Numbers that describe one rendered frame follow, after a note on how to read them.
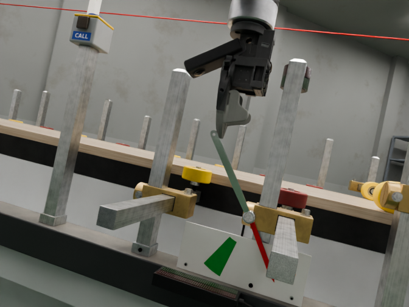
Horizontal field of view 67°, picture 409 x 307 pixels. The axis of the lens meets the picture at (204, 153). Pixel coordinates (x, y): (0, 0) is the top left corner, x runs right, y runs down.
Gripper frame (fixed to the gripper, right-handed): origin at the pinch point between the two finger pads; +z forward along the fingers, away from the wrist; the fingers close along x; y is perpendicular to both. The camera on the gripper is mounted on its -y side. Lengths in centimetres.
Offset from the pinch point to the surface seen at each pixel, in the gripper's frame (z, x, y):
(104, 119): -4, 115, -105
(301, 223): 14.3, 5.2, 18.6
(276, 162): 3.8, 6.0, 11.7
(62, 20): -121, 250, -283
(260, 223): 16.2, 5.2, 11.0
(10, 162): 21, 27, -78
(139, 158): 10.3, 27.4, -29.7
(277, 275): 16.2, -22.5, 15.3
